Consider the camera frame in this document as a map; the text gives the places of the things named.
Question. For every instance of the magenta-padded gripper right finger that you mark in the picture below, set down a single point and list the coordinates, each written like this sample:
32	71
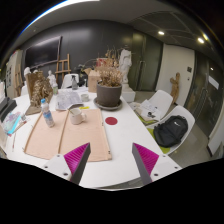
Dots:
146	160

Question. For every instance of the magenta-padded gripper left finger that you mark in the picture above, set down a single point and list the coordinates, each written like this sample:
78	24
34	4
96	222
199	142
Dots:
75	158

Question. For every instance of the blue-capped white drink bottle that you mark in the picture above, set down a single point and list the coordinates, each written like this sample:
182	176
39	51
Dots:
48	116

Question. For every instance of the lime green seat cushion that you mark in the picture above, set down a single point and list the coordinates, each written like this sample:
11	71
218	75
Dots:
164	150

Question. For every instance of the light wooden board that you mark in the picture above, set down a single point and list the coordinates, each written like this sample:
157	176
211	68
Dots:
86	138
43	138

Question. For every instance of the black backpack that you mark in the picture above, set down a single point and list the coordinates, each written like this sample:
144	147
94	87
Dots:
170	130

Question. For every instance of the white ceramic mug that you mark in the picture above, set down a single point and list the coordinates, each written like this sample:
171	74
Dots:
77	116

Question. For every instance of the wooden stirring stick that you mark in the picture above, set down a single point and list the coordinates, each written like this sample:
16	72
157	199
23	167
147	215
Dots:
70	111

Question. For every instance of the small yellow packet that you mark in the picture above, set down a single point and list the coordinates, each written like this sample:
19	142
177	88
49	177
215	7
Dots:
84	107

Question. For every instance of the papers stack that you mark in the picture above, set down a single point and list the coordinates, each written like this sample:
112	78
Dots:
146	108

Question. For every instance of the flat round red coaster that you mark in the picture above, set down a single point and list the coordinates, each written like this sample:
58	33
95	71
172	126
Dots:
111	121

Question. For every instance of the printed newspaper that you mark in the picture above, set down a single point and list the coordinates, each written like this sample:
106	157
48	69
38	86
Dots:
67	99

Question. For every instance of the white plastic chair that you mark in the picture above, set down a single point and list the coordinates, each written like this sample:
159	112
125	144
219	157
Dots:
67	80
163	100
188	116

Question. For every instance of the grey plant pot saucer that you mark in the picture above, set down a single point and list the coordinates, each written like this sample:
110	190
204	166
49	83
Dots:
108	107

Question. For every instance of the white tape roll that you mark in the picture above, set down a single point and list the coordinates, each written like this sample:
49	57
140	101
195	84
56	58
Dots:
85	97

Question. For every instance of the dry plant in grey pot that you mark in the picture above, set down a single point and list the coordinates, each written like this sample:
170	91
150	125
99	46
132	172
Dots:
108	95

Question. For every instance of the small green-label bottle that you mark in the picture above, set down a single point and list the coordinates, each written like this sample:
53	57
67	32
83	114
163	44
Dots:
55	89

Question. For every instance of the colourful book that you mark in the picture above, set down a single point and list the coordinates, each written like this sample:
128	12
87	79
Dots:
12	122

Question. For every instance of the clear spray bottle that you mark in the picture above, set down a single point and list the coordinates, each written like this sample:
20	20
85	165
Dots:
74	84

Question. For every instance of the brown relief sculpture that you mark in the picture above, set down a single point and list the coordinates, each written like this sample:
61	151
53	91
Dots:
39	91

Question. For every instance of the wooden figure sculpture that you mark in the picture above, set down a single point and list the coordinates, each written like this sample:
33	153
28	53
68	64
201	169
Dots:
175	86

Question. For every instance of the brown cardboard box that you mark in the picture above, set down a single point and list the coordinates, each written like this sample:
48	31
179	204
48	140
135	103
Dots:
91	80

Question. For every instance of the small white plaster figure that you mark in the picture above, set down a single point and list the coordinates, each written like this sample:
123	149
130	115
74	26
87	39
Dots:
51	78

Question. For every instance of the black case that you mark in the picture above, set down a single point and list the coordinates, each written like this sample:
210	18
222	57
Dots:
6	108

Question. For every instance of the wooden easel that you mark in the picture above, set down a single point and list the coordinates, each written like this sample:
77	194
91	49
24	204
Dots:
63	68

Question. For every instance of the tall white plaster statue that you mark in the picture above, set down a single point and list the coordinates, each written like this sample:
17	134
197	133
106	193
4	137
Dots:
125	65

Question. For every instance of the white plaster bust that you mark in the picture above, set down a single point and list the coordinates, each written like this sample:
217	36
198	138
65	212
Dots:
27	71

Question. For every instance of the red box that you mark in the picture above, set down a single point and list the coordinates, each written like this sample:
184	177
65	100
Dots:
101	61

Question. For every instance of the white cabinet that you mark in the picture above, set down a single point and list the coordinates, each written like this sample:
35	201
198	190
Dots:
13	71

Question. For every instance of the round ceiling spotlight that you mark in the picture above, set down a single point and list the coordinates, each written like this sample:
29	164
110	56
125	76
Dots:
200	40
161	33

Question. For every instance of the long ceiling light panel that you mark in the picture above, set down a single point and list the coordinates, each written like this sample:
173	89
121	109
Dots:
56	8

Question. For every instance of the black wall screen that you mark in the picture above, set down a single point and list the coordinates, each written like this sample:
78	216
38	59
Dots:
42	52

